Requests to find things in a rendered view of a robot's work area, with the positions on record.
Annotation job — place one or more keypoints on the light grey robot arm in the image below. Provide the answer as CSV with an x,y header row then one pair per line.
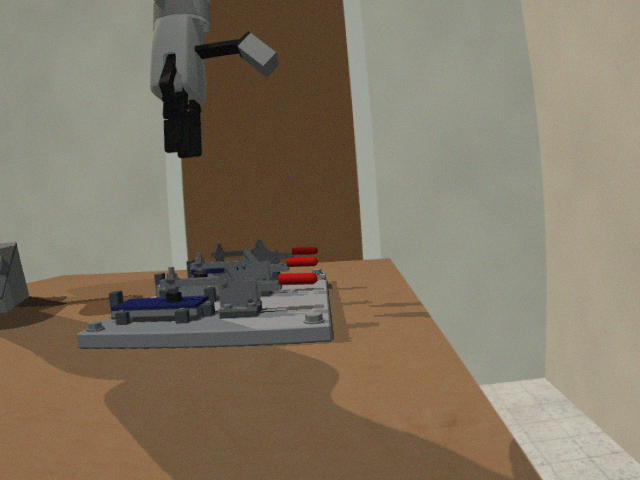
x,y
250,48

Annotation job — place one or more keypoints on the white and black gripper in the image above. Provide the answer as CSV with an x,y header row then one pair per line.
x,y
173,50

